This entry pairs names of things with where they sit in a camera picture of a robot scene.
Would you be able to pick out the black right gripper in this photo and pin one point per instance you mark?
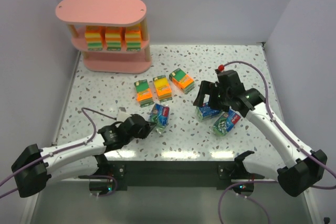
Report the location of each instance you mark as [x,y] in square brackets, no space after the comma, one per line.
[212,96]

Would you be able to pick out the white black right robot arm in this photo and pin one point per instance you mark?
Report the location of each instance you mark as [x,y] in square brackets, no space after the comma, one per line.
[303,166]

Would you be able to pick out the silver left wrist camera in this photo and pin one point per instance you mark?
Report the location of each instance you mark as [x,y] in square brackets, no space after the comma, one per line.
[122,114]

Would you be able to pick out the pink three tier shelf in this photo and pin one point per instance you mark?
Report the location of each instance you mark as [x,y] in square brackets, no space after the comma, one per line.
[77,14]

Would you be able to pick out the blue Vileda pack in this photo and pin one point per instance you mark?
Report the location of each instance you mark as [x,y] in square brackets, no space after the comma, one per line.
[160,116]
[204,112]
[225,123]

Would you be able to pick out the yellow top sponge box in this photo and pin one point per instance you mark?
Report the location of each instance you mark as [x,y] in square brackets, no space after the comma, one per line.
[162,87]

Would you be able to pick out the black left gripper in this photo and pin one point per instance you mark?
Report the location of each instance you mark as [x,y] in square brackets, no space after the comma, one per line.
[147,128]

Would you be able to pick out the orange three sponge pack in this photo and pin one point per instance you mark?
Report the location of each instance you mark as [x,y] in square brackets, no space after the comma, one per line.
[93,37]

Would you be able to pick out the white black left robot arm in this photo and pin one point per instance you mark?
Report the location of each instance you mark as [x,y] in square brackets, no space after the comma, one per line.
[35,166]

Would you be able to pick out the green top sponge box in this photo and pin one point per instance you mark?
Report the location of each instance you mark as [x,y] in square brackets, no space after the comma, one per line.
[182,80]
[144,95]

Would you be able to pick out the orange sponge pack barcode sticker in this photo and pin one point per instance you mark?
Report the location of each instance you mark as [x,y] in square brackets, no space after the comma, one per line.
[133,37]

